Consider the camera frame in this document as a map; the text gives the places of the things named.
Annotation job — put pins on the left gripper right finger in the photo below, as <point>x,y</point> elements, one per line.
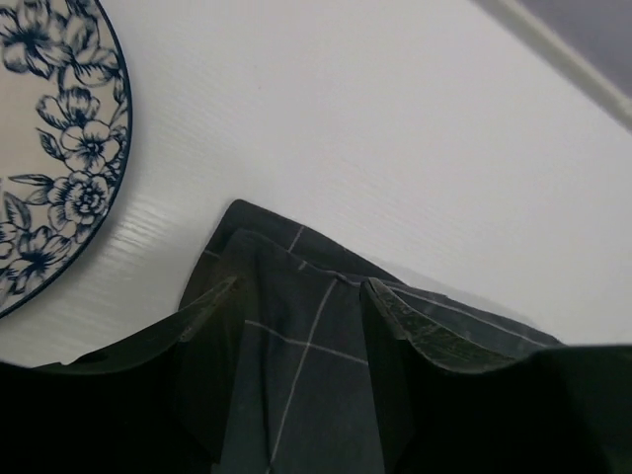
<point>445,404</point>

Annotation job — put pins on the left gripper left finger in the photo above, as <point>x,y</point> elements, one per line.
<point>155,402</point>

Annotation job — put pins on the dark checked cloth napkin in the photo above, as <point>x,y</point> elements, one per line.
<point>302,399</point>

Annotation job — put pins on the blue floral plate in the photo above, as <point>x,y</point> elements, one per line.
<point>66,123</point>

